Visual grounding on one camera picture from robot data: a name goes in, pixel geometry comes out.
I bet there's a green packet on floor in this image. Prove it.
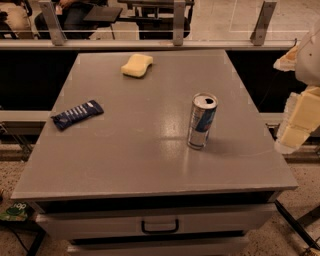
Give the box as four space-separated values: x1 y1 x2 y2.
0 202 29 221

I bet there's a silver blue redbull can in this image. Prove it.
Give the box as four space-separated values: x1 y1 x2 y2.
187 93 218 149

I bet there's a blue snack wrapper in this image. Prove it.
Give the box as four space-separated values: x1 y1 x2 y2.
51 100 104 131

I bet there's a metal railing with glass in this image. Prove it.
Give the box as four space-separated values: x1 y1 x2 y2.
0 0 320 52

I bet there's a black cable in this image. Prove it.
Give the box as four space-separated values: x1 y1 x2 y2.
256 37 298 111

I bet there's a yellow sponge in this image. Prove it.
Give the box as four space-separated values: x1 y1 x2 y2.
121 54 153 78

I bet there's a seated person in background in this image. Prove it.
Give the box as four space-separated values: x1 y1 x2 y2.
34 0 109 40

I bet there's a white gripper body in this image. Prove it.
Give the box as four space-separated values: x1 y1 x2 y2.
295 20 320 86

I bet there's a black drawer handle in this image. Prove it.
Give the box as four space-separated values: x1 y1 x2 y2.
141 219 180 235

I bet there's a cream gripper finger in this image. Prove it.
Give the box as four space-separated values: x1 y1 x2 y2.
273 46 298 72
275 86 320 154

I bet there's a grey cabinet with drawers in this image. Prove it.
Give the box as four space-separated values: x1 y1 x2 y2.
13 50 297 256

